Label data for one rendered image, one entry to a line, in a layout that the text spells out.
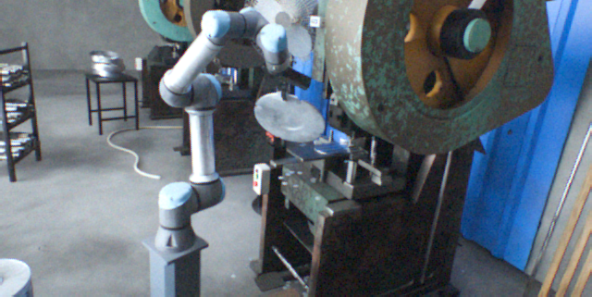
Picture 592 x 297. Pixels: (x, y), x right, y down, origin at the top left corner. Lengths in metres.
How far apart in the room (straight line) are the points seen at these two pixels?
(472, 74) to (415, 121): 0.37
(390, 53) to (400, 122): 0.23
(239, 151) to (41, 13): 5.36
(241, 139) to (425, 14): 2.22
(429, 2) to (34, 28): 7.19
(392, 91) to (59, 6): 7.13
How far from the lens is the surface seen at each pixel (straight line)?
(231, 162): 3.28
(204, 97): 1.47
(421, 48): 1.34
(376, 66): 1.12
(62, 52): 7.97
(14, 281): 1.81
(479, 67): 1.60
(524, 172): 2.56
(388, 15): 1.13
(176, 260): 1.56
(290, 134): 1.60
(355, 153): 1.72
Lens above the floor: 1.35
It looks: 17 degrees down
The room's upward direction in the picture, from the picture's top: 5 degrees clockwise
